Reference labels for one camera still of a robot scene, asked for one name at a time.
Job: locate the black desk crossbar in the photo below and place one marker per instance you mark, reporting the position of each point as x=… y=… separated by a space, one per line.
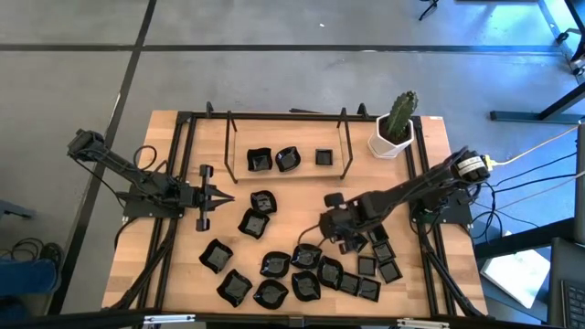
x=525 y=237

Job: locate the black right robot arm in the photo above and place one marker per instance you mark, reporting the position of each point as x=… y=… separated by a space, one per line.
x=411 y=192

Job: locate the grey metal stand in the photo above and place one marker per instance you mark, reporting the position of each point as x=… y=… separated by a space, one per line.
x=550 y=16

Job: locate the dark grey desk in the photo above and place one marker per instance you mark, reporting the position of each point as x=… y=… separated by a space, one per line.
x=562 y=260

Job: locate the black tripod foot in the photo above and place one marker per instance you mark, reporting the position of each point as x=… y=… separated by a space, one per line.
x=432 y=3

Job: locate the blue-grey chair base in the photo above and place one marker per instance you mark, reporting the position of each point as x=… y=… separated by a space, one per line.
x=11 y=209

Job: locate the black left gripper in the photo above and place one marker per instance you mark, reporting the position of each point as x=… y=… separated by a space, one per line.
x=203 y=196

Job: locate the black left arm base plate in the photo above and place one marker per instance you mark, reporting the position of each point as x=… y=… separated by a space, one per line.
x=151 y=212

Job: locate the black diagonal pole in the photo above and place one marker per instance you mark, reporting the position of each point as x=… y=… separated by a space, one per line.
x=577 y=11

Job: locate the yellow power plug box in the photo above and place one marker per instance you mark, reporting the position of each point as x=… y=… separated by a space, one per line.
x=489 y=161

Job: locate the black desk leg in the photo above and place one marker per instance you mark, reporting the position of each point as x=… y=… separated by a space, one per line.
x=516 y=116

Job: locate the green cactus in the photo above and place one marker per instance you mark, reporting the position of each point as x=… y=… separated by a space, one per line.
x=401 y=114

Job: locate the wooden shelf black metal frame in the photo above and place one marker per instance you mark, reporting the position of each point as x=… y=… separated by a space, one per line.
x=288 y=132

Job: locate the silver metal bracket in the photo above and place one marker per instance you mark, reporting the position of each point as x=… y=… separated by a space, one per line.
x=169 y=319
x=422 y=324

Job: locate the black overhead mount beam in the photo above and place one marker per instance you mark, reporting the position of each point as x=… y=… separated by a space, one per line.
x=251 y=320

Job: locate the black keyboard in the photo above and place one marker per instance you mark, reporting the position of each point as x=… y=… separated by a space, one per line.
x=575 y=304

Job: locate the white paper booklet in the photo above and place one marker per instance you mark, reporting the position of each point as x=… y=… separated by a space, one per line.
x=516 y=276

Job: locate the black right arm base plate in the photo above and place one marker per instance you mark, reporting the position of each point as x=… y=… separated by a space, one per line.
x=457 y=217

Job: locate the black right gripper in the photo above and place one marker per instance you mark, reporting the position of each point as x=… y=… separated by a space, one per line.
x=343 y=219

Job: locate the white faceted plant pot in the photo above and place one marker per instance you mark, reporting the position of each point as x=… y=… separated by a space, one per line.
x=379 y=146

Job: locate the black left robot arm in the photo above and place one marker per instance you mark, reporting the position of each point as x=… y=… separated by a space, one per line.
x=137 y=178

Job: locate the person's leg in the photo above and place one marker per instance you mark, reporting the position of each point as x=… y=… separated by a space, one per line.
x=27 y=276

